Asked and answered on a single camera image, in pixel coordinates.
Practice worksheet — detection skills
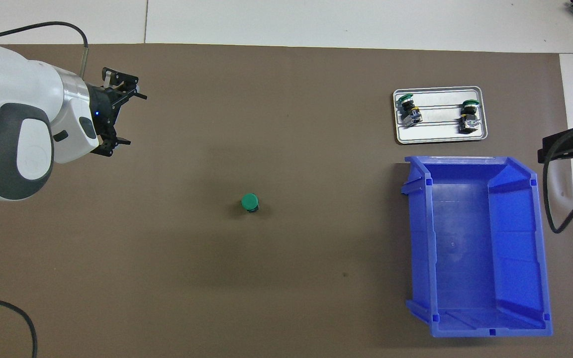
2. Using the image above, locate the green push button switch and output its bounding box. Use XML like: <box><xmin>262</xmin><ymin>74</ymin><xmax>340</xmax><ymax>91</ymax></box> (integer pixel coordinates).
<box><xmin>458</xmin><ymin>99</ymin><xmax>481</xmax><ymax>135</ymax></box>
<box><xmin>397</xmin><ymin>93</ymin><xmax>423</xmax><ymax>126</ymax></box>
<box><xmin>240</xmin><ymin>193</ymin><xmax>260</xmax><ymax>214</ymax></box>

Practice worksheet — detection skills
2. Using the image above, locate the silver metal tray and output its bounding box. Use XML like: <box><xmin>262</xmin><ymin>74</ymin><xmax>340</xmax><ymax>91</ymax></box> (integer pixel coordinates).
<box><xmin>392</xmin><ymin>86</ymin><xmax>488</xmax><ymax>145</ymax></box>

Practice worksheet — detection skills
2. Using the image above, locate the brown table mat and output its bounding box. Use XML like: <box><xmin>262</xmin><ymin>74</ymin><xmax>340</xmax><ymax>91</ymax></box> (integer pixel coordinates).
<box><xmin>0</xmin><ymin>44</ymin><xmax>573</xmax><ymax>358</ymax></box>

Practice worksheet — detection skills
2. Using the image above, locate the blue plastic storage bin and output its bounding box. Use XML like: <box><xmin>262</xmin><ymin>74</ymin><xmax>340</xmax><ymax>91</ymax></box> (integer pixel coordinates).
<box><xmin>400</xmin><ymin>156</ymin><xmax>554</xmax><ymax>339</ymax></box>

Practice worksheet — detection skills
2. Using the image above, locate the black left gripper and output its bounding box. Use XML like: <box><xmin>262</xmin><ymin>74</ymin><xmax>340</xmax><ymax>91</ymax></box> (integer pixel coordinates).
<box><xmin>88</xmin><ymin>67</ymin><xmax>148</xmax><ymax>159</ymax></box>

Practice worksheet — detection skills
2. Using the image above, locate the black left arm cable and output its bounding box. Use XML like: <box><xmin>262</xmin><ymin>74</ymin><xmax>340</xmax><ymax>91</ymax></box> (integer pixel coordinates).
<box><xmin>0</xmin><ymin>21</ymin><xmax>89</xmax><ymax>358</ymax></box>

